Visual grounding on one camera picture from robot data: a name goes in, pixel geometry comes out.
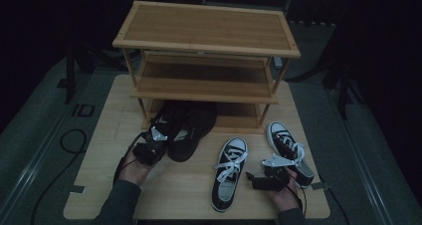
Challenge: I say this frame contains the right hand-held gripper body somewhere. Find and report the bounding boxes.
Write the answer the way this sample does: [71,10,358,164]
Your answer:
[260,154,296,190]

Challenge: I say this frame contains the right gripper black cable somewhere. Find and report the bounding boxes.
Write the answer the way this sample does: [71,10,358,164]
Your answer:
[287,171,309,217]

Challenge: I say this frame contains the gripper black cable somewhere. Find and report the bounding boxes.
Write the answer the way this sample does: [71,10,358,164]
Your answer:
[112,131,147,186]
[287,171,309,217]

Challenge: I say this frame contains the wooden three-tier shoe rack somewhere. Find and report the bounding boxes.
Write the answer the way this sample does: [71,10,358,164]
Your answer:
[111,0,302,135]

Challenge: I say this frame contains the thin black floor cable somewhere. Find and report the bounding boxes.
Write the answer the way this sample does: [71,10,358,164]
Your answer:
[317,174,351,225]

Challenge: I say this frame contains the person's left hand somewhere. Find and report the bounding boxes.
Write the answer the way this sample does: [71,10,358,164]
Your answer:
[117,149,155,187]

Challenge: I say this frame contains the black leather shoe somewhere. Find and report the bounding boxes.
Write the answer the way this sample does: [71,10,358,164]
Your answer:
[167,101,219,163]
[148,100,187,143]

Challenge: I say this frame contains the grey tape piece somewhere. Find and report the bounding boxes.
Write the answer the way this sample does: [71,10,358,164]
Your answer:
[310,181,331,191]

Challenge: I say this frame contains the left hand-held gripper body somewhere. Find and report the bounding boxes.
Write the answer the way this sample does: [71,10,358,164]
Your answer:
[132,126,169,166]

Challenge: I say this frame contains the black metal stand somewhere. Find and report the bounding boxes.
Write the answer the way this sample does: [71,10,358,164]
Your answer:
[320,49,366,120]
[64,44,98,106]

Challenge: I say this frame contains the person's right hand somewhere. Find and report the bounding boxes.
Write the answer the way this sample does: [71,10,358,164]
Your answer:
[266,167,302,213]

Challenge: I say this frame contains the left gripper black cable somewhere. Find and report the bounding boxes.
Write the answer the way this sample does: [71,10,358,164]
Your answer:
[112,131,147,186]

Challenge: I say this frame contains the black looped floor cable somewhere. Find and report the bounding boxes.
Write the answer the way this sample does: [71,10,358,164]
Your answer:
[30,128,88,225]

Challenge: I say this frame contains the black canvas sneaker white laces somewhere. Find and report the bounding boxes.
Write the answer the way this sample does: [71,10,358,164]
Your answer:
[211,136,249,213]
[266,120,316,187]

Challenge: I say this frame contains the black floor tape mark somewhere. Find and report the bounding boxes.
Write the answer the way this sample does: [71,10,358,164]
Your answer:
[71,103,96,117]

